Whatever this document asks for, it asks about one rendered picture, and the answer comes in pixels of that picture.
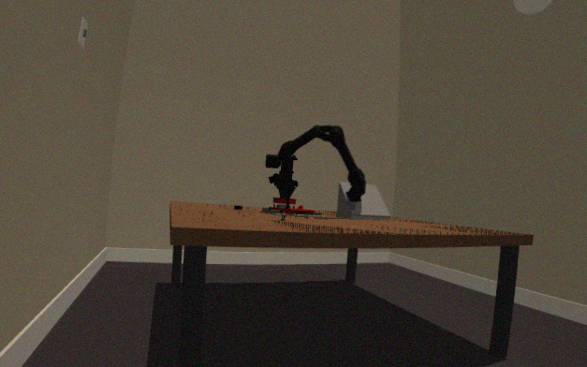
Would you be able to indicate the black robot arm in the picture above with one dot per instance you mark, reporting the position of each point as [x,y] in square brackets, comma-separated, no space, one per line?
[337,139]

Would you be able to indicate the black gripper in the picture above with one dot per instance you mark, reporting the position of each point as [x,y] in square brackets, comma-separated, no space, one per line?
[286,188]

